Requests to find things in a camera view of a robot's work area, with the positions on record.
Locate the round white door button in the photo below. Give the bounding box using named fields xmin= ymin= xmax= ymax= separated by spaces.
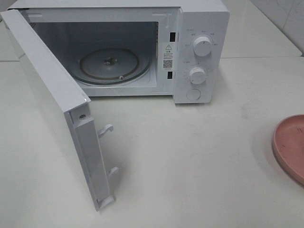
xmin=186 ymin=89 xmax=201 ymax=100

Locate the white timer knob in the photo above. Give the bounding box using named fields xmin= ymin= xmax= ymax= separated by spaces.
xmin=189 ymin=67 xmax=207 ymax=85

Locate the white microwave door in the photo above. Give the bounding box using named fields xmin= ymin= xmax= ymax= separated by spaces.
xmin=1 ymin=9 xmax=118 ymax=210

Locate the pink round plate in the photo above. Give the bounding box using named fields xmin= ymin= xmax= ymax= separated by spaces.
xmin=272 ymin=114 xmax=304 ymax=185

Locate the glass turntable plate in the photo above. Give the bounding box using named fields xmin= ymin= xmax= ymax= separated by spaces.
xmin=70 ymin=48 xmax=152 ymax=85

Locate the white warning label sticker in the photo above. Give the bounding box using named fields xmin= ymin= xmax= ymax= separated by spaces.
xmin=161 ymin=42 xmax=176 ymax=71

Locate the white microwave oven body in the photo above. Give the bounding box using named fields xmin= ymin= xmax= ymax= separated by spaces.
xmin=6 ymin=0 xmax=230 ymax=104

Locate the white power knob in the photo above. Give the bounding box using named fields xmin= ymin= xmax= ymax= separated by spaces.
xmin=193 ymin=35 xmax=212 ymax=57

